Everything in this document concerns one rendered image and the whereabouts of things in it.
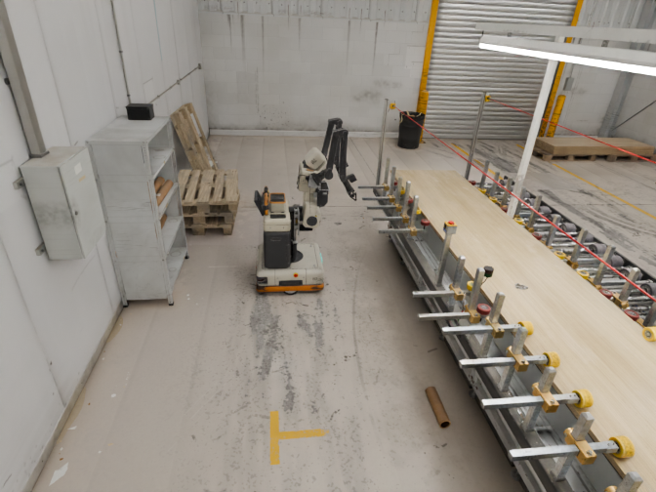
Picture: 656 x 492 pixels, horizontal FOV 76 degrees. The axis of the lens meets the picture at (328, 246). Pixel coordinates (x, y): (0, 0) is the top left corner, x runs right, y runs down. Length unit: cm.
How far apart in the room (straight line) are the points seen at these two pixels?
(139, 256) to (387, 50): 746
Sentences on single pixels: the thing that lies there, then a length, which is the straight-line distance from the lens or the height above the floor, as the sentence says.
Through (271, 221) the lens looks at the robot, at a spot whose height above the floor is 80.
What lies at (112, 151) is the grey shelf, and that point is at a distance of 365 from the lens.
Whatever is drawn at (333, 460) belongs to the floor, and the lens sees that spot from 295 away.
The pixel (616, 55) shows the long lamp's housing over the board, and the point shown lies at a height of 236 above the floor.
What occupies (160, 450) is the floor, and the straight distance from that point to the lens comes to 311.
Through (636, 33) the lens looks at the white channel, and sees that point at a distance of 235.
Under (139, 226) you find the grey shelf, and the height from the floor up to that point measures 83.
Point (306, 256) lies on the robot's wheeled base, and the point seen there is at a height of 28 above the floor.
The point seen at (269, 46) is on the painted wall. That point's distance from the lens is 968.
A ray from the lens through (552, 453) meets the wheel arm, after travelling 206.
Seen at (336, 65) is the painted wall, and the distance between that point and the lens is 981.
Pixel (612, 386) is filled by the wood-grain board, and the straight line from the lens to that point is 261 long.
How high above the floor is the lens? 245
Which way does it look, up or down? 29 degrees down
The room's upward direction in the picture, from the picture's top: 3 degrees clockwise
